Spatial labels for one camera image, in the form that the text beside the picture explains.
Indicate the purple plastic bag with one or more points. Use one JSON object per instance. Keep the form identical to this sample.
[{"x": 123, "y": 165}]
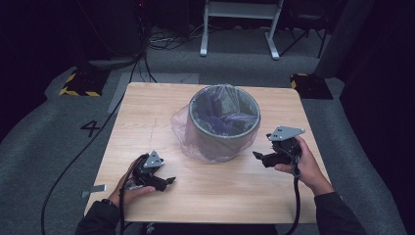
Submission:
[{"x": 177, "y": 127}]

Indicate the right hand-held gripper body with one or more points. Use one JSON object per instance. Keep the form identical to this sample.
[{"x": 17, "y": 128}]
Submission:
[{"x": 288, "y": 151}]

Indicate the grey column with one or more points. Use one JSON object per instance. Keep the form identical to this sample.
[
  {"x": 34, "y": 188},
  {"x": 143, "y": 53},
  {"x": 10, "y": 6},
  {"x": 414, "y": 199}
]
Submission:
[{"x": 342, "y": 39}]

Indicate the small metal table bracket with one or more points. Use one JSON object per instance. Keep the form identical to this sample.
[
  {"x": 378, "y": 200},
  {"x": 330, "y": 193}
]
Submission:
[{"x": 98, "y": 188}]

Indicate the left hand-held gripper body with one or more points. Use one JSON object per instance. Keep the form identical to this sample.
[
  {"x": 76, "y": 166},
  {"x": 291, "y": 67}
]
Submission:
[{"x": 147, "y": 171}]

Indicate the black chair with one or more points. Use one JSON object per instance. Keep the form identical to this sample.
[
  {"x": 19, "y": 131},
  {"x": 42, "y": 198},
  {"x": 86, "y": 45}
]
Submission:
[{"x": 306, "y": 19}]

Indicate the person's right hand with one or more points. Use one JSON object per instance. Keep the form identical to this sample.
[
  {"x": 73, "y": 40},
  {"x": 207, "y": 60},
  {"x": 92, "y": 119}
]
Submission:
[{"x": 310, "y": 169}]

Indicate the grey stand base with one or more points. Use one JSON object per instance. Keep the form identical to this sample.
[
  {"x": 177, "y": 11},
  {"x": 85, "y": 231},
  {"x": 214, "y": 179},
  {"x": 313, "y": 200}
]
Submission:
[{"x": 111, "y": 62}]

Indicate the black yellow striped base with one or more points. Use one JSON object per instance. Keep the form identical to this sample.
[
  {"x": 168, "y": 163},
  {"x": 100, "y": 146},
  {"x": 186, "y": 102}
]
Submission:
[
  {"x": 313, "y": 86},
  {"x": 84, "y": 81}
]

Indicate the green plastic trash bin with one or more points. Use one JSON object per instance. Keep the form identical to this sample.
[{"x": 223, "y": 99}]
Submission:
[{"x": 221, "y": 145}]

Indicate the white metal stand frame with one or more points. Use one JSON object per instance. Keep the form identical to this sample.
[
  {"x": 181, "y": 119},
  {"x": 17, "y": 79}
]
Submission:
[{"x": 239, "y": 9}]

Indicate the person's left hand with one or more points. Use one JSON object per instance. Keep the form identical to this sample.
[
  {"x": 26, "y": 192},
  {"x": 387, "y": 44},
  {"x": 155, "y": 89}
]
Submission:
[{"x": 125, "y": 194}]

